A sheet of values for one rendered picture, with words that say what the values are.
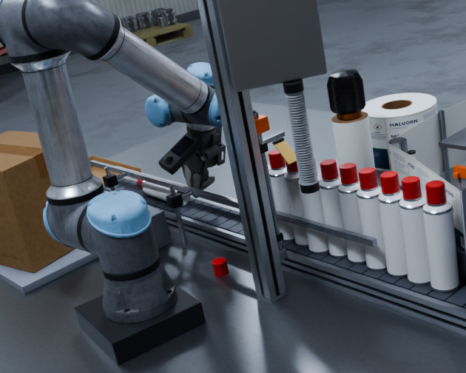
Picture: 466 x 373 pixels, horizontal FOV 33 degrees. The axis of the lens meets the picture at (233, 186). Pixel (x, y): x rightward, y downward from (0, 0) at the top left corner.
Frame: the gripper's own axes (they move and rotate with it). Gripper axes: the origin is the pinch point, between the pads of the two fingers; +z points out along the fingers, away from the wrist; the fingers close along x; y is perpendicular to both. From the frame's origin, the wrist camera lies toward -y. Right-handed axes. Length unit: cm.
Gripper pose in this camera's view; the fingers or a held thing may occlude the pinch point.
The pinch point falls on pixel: (193, 194)
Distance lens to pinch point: 198.1
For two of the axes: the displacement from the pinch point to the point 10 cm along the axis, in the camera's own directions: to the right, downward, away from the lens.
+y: 7.5, -3.7, 5.5
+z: -0.4, 8.0, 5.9
